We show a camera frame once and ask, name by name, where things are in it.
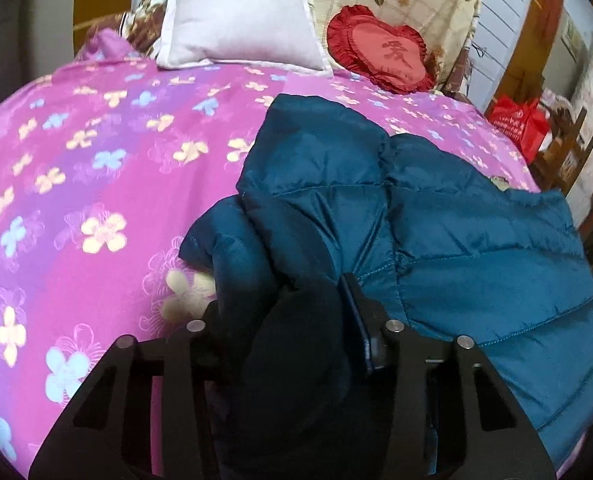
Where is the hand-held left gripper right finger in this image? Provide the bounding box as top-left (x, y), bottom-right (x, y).
top-left (339, 272), bottom-right (557, 480)

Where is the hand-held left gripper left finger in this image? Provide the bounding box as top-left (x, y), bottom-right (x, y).
top-left (29, 302), bottom-right (227, 480)

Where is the teal puffer jacket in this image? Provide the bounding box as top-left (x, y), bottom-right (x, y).
top-left (179, 92), bottom-right (593, 480)

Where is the pink floral bedsheet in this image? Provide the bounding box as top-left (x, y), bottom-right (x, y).
top-left (0, 27), bottom-right (545, 468)

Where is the red shopping bag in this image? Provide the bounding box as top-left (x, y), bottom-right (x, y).
top-left (487, 95), bottom-right (550, 158)

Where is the red heart cushion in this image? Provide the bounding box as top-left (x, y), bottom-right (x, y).
top-left (327, 5), bottom-right (436, 95)

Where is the wooden chair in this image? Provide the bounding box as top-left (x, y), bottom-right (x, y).
top-left (531, 106), bottom-right (593, 197)

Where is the white pillow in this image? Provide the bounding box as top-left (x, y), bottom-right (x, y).
top-left (155, 0), bottom-right (333, 73)

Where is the white slatted headboard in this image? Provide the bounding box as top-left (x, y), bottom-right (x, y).
top-left (469, 0), bottom-right (541, 107)

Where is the brown floral cloth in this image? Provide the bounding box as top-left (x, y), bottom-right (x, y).
top-left (125, 0), bottom-right (171, 57)

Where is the grey wardrobe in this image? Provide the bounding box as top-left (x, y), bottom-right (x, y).
top-left (0, 0), bottom-right (80, 126)

